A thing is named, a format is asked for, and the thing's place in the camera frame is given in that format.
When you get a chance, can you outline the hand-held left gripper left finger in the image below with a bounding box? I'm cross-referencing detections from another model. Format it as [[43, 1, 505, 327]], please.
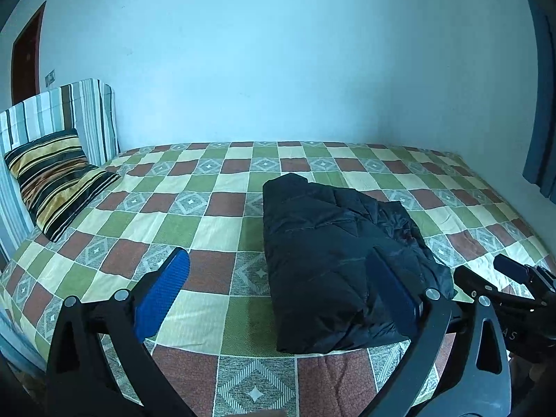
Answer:
[[46, 247, 196, 417]]

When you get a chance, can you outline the brown wooden door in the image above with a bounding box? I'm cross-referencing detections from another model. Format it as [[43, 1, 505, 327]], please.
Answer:
[[11, 1, 47, 106]]

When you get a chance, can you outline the striped yellow black pillow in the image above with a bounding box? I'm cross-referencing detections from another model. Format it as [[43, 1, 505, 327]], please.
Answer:
[[4, 128, 121, 243]]

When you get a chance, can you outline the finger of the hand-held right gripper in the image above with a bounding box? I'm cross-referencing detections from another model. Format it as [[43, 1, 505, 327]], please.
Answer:
[[453, 264, 539, 313], [494, 254, 556, 300]]

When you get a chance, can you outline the checkered bed sheet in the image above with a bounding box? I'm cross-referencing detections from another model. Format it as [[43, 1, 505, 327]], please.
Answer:
[[0, 141, 549, 417]]

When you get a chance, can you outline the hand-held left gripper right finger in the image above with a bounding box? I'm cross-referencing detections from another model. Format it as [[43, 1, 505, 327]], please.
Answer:
[[367, 247, 512, 417]]

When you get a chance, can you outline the blue curtain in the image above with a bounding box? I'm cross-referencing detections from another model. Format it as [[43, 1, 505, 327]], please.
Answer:
[[522, 0, 556, 205]]

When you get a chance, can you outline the black quilted jacket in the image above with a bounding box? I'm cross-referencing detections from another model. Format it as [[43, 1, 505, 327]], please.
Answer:
[[262, 173, 456, 354]]

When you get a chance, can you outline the blue white striped pillow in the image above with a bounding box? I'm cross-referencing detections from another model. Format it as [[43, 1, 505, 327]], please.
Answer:
[[0, 79, 120, 270]]

